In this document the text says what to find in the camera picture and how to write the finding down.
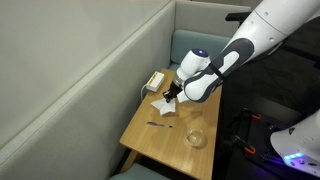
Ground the black clamp orange handle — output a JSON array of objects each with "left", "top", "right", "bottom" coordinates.
[
  {"left": 231, "top": 134, "right": 257, "bottom": 156},
  {"left": 233, "top": 108, "right": 262, "bottom": 126}
]

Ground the yellow marker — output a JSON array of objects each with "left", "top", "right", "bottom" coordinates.
[{"left": 148, "top": 72, "right": 158, "bottom": 87}]

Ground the white power strip cable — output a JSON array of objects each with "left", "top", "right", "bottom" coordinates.
[{"left": 139, "top": 83, "right": 149, "bottom": 102}]

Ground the teal upholstered chair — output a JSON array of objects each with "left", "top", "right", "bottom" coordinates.
[{"left": 168, "top": 29, "right": 232, "bottom": 73}]

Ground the clear glass bowl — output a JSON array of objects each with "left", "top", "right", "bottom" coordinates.
[{"left": 183, "top": 127, "right": 208, "bottom": 150}]

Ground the white power strip box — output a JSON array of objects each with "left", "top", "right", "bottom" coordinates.
[{"left": 145, "top": 71, "right": 166, "bottom": 93}]

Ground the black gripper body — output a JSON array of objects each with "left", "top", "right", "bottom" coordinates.
[{"left": 168, "top": 77, "right": 184, "bottom": 98}]

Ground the wooden table leg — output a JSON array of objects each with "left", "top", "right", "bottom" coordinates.
[{"left": 119, "top": 149, "right": 140, "bottom": 174}]

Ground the black pen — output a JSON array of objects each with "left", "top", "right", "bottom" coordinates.
[{"left": 146, "top": 121, "right": 174, "bottom": 130}]

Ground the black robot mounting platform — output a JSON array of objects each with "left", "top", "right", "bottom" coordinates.
[{"left": 229, "top": 108, "right": 320, "bottom": 180}]

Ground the white napkin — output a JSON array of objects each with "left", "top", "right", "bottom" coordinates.
[{"left": 150, "top": 90, "right": 188, "bottom": 117}]

